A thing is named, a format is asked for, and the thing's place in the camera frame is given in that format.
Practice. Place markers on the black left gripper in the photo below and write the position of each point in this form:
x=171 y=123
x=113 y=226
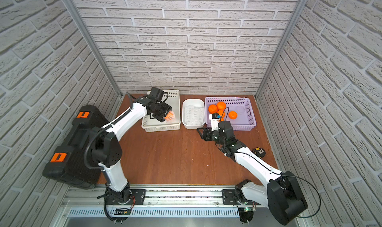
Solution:
x=162 y=111

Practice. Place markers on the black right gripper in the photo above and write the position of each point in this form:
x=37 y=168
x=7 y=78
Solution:
x=207 y=133

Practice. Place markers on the white foam net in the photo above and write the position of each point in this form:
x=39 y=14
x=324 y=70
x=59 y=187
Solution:
x=193 y=115

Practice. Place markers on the bare orange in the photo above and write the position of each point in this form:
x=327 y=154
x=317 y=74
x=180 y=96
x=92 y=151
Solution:
x=232 y=115
x=221 y=105
x=221 y=113
x=213 y=109

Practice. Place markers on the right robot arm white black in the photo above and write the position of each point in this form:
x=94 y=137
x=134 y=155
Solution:
x=280 y=192

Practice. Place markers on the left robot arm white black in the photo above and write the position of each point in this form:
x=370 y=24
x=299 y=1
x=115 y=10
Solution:
x=103 y=151

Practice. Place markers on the white plastic tub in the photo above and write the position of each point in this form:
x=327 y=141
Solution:
x=197 y=103

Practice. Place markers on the purple perforated plastic basket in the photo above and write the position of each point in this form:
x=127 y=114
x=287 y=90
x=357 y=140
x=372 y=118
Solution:
x=245 y=120

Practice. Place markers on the black yellow small device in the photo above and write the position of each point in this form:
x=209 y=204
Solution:
x=259 y=152

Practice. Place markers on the black tool case orange latches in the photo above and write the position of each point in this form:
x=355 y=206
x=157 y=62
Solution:
x=67 y=163

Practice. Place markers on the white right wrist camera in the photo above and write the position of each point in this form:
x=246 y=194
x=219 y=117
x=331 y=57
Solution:
x=214 y=120

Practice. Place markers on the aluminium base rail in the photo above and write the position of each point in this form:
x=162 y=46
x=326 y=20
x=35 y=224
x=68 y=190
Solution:
x=149 y=202

